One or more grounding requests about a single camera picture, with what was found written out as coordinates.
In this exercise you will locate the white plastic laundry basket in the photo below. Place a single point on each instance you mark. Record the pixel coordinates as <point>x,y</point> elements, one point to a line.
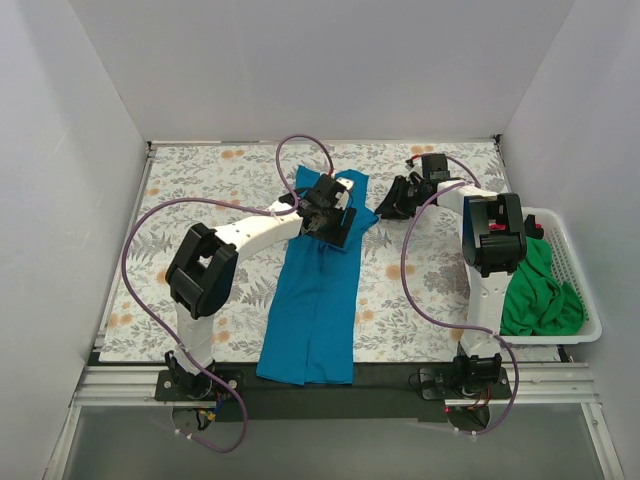
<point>565,268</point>

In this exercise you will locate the aluminium frame rail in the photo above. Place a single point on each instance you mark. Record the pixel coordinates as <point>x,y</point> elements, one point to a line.
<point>116,386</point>

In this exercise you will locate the floral patterned table mat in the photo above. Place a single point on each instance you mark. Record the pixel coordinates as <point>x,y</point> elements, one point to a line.
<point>413,290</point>

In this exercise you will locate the black t shirt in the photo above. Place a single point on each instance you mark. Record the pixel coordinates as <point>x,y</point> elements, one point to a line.
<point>532,229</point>

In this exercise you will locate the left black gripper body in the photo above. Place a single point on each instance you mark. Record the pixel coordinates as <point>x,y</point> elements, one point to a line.
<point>329,226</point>

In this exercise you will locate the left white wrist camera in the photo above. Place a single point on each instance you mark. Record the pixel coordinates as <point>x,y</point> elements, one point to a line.
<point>344,195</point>

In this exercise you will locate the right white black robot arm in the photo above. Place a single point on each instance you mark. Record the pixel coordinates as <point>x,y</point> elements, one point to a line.
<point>493,244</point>

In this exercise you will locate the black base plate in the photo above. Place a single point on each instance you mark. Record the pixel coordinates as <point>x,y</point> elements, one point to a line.
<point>379,391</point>

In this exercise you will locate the green t shirt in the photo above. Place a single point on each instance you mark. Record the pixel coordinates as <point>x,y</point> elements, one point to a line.
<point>536,304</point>

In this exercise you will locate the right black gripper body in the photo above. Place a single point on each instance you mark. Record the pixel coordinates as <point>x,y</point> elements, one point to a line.
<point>403,195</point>

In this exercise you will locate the magenta t shirt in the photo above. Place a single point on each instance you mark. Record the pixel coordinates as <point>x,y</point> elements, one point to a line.
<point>498,227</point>

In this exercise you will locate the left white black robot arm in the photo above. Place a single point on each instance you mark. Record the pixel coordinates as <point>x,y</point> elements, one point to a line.
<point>202,271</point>

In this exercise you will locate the blue t shirt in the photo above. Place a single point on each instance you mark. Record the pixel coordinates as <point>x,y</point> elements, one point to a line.
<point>310,330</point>

